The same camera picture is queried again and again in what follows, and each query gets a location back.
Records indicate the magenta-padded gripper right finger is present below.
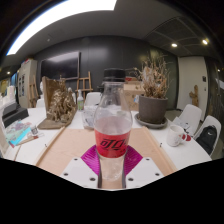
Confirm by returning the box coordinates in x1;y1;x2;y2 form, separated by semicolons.
122;144;165;190

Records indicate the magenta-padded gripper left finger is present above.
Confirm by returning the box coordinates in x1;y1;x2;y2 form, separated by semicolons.
60;144;102;190

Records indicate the clear red-labelled drink bottle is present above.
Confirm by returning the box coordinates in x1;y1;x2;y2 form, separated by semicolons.
92;67;134;183

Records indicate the tan wooden tray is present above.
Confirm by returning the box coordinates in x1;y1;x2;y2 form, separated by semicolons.
34;125;178;178

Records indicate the white mug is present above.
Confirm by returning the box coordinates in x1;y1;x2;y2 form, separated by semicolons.
165;124;188;148

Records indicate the grey plant saucer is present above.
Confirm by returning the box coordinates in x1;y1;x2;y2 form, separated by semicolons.
133;112;169;130

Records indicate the clear plastic cup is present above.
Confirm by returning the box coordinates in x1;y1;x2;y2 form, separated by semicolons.
81;104;100;131

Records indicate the small glass jar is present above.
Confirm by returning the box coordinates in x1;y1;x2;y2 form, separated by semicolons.
30;124;40;136

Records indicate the black backpack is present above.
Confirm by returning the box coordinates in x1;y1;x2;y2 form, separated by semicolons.
195;124;219;156

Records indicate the small green-white spray bottle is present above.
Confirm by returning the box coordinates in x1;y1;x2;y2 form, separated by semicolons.
76;88;85;112

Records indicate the white chair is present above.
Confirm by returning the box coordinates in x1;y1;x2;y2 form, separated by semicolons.
84;91;103;108
172;103;203;137
193;114;222;157

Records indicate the dry plant in grey pot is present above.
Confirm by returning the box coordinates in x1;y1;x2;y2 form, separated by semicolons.
133;54;172;126

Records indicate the colourful book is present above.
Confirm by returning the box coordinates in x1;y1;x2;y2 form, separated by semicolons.
4;119;33;148

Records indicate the cardboard box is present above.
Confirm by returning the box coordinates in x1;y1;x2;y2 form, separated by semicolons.
122;79;147;112

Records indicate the black box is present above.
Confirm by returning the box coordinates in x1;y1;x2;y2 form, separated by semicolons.
1;101;30;128

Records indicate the wooden easel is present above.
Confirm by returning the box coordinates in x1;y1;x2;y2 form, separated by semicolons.
75;70;95;98

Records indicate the small wooden floor sculpture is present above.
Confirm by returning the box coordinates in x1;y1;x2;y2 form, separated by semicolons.
188;84;200;108

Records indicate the white shelf unit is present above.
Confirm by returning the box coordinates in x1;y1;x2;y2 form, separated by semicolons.
17;58;39;109

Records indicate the long ceiling light strip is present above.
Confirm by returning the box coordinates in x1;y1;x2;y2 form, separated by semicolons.
6;0;118;57

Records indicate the black wall screen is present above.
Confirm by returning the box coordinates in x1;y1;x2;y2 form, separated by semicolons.
40;50;82;82

